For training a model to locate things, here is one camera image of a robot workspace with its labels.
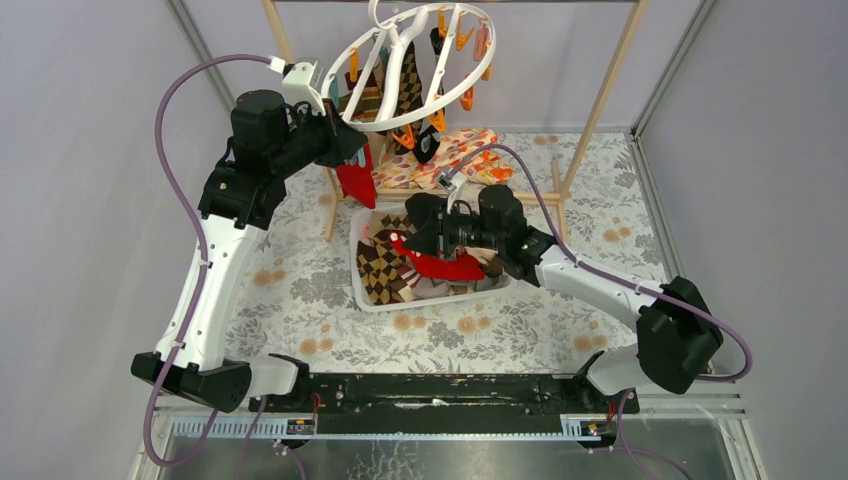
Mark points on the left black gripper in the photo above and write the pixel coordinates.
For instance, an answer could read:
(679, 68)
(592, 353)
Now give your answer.
(334, 137)

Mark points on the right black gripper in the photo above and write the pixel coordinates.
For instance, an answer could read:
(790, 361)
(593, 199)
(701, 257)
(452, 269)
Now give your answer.
(435, 236)

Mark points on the red sock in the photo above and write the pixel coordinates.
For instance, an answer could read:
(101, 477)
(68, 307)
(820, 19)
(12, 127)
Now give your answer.
(464, 268)
(356, 180)

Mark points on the white round clip hanger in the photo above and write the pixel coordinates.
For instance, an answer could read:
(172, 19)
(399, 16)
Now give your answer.
(459, 63)

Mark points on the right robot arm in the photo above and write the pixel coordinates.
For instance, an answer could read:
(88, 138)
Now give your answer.
(673, 343)

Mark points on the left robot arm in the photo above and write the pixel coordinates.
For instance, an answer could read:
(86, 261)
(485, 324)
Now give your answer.
(271, 141)

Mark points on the hanging green striped sock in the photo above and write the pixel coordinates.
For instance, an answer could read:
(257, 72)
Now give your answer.
(370, 100)

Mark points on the brown argyle sock in basket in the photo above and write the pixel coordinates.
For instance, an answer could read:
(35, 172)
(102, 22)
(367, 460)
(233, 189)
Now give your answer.
(379, 264)

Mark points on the hanging black lettered sock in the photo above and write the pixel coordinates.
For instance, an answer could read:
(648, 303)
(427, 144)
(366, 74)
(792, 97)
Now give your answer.
(428, 140)

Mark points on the orange patterned cloth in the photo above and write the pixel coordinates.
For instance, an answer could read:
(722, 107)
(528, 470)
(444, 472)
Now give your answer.
(405, 172)

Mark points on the hanging brown argyle sock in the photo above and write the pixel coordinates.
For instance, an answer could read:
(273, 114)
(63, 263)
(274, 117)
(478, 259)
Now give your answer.
(410, 86)

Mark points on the white laundry basket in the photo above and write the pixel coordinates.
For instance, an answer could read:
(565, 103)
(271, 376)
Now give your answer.
(359, 218)

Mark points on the floral table cloth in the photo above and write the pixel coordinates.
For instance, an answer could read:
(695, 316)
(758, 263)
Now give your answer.
(297, 294)

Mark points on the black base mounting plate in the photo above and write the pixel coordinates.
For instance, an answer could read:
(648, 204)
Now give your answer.
(488, 404)

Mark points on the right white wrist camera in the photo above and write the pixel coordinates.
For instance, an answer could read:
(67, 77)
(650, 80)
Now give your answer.
(452, 180)

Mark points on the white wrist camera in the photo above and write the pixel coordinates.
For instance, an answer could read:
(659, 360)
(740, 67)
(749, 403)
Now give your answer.
(300, 81)
(452, 180)

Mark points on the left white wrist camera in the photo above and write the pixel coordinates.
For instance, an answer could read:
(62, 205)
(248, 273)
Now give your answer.
(300, 81)

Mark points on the wooden drying rack frame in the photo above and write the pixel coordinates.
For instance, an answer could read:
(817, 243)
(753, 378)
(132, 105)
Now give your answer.
(596, 112)

